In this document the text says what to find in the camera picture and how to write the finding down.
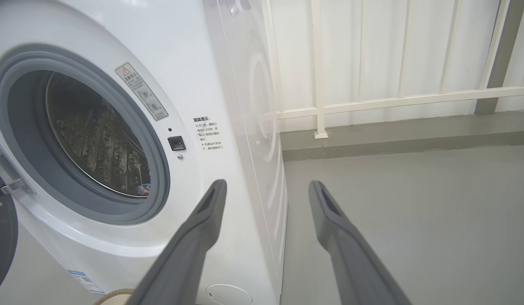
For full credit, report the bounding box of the stainless steel washing machine drum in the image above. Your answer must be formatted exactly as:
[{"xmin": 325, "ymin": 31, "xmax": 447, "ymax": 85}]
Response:
[{"xmin": 46, "ymin": 72, "xmax": 151, "ymax": 198}]

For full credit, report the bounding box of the black round glass washer door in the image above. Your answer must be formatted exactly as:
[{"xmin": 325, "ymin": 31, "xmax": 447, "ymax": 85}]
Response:
[{"xmin": 0, "ymin": 165, "xmax": 19, "ymax": 297}]

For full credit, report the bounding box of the blue energy label sticker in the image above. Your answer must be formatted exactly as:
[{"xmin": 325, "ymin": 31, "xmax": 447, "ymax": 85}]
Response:
[{"xmin": 68, "ymin": 270, "xmax": 105, "ymax": 294}]

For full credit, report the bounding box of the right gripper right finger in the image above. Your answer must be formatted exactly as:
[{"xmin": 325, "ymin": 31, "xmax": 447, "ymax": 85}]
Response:
[{"xmin": 308, "ymin": 180, "xmax": 412, "ymax": 305}]

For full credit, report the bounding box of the round white filter cover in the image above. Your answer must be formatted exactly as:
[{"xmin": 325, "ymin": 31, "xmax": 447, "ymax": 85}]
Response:
[{"xmin": 206, "ymin": 284, "xmax": 253, "ymax": 305}]

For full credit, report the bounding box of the grey vertical post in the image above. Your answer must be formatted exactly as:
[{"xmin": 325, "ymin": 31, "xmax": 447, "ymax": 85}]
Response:
[{"xmin": 475, "ymin": 0, "xmax": 524, "ymax": 116}]

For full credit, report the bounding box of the grey rubber door gasket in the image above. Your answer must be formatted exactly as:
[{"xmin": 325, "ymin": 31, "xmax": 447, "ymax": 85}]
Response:
[{"xmin": 0, "ymin": 44, "xmax": 170, "ymax": 225}]

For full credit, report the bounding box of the grey warning sticker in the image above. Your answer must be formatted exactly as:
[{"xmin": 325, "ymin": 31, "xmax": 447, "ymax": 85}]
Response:
[{"xmin": 115, "ymin": 63, "xmax": 169, "ymax": 121}]

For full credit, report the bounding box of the white metal railing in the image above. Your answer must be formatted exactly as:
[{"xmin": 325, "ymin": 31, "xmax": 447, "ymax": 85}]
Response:
[{"xmin": 262, "ymin": 0, "xmax": 524, "ymax": 139}]

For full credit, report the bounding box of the cream plastic laundry basket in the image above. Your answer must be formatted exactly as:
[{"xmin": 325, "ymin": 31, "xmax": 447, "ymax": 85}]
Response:
[{"xmin": 94, "ymin": 288, "xmax": 136, "ymax": 305}]

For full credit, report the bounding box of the metal door hinge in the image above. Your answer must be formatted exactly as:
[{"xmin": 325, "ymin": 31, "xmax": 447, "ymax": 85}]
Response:
[{"xmin": 0, "ymin": 135, "xmax": 33, "ymax": 195}]

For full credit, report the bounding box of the printed text notice label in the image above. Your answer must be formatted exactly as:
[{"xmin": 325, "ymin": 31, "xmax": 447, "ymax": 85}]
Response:
[{"xmin": 193, "ymin": 116, "xmax": 224, "ymax": 151}]

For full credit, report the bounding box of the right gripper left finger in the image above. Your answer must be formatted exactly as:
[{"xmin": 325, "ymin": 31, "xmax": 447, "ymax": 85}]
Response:
[{"xmin": 126, "ymin": 179, "xmax": 227, "ymax": 305}]

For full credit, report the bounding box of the white front-load washing machine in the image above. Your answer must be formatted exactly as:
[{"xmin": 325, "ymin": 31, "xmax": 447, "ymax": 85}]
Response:
[{"xmin": 0, "ymin": 0, "xmax": 288, "ymax": 305}]

